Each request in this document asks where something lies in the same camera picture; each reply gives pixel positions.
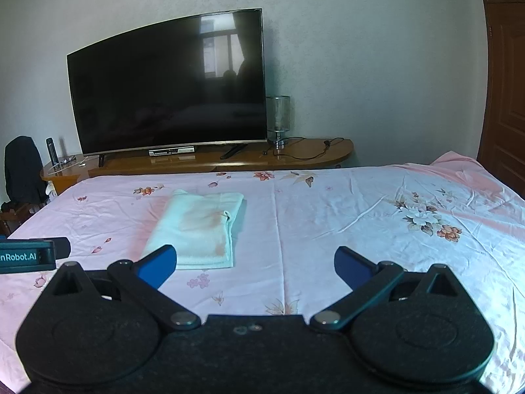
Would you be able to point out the eyeglasses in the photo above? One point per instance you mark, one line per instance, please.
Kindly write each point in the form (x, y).
(68, 159)

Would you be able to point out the floral bed sheet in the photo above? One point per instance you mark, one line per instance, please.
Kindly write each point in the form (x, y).
(328, 221)

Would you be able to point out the glass table lamp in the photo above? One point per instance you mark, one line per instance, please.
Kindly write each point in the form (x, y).
(278, 115)

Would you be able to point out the brown wooden door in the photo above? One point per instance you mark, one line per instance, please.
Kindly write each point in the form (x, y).
(504, 90)

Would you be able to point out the silver set-top box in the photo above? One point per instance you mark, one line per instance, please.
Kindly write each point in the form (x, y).
(172, 151)

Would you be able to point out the wooden television stand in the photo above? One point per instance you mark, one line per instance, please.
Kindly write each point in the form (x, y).
(295, 160)

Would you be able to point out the pink bed cover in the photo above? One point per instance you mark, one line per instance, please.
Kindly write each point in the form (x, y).
(459, 162)

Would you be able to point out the wooden chair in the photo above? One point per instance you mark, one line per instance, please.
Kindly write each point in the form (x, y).
(16, 215)

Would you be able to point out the black chair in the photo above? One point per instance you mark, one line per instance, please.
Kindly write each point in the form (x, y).
(24, 172)

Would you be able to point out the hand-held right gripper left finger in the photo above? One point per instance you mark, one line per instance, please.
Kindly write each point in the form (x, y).
(158, 265)

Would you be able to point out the white knit sweater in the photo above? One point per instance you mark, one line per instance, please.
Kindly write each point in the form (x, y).
(197, 225)

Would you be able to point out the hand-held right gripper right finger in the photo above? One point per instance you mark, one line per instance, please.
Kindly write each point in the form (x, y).
(352, 265)

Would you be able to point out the large black television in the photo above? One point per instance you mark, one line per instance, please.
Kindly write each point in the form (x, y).
(164, 86)

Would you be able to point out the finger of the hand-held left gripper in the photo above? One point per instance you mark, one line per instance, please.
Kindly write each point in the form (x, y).
(62, 247)

